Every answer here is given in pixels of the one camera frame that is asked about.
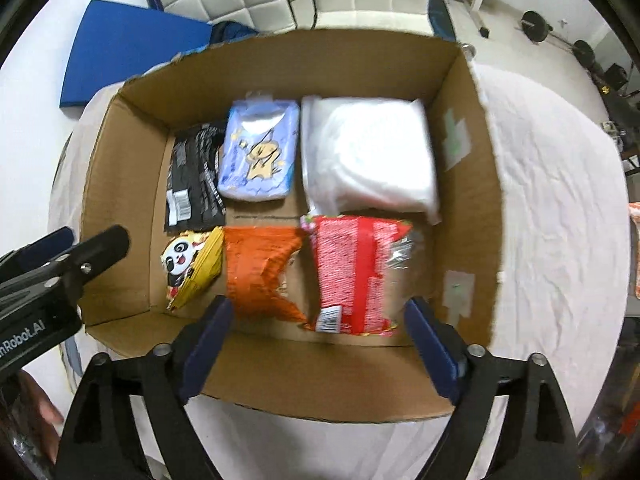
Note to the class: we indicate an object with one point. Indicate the pair of white shoes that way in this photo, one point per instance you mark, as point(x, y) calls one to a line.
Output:
point(611, 130)

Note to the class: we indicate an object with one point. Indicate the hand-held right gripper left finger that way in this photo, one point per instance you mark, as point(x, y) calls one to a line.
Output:
point(205, 345)

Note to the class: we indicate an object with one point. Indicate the dark blue bag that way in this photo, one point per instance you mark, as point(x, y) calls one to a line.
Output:
point(230, 32)

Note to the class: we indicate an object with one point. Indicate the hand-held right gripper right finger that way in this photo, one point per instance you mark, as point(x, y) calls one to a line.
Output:
point(432, 355)

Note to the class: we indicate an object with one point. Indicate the yellow panda snack packet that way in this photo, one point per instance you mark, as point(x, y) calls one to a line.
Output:
point(187, 265)

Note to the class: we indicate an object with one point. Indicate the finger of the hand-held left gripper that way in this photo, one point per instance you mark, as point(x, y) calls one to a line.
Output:
point(100, 250)
point(35, 252)

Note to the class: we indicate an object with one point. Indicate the small barbell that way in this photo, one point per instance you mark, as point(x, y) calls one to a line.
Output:
point(534, 24)

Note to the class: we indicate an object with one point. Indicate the orange snack packet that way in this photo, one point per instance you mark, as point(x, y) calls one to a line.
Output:
point(255, 270)

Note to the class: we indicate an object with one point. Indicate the cardboard box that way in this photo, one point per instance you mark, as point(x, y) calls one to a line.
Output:
point(280, 365)

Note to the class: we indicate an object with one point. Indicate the person's left hand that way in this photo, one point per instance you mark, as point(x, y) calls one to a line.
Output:
point(40, 410)

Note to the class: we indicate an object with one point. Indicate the metal dumbbell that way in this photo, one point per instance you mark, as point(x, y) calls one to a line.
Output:
point(467, 50)

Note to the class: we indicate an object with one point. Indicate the white plastic bag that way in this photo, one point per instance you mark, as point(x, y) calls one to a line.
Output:
point(365, 160)

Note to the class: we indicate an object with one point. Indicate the black snack packet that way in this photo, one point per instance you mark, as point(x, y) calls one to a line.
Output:
point(192, 180)

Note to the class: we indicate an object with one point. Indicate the blue foam mat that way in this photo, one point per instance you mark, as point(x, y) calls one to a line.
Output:
point(125, 45)

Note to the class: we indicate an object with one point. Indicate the red snack packet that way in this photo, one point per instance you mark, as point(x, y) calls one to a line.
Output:
point(350, 270)

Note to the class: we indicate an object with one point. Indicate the blue cartoon tissue pack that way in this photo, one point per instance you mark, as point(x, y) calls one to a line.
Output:
point(255, 160)

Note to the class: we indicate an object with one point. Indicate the black weight bench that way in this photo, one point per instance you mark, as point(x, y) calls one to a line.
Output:
point(440, 15)

